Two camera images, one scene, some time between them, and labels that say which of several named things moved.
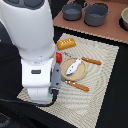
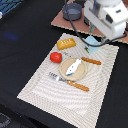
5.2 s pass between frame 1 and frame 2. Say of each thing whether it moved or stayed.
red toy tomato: stayed
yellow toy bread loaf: stayed
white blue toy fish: stayed
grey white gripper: moved
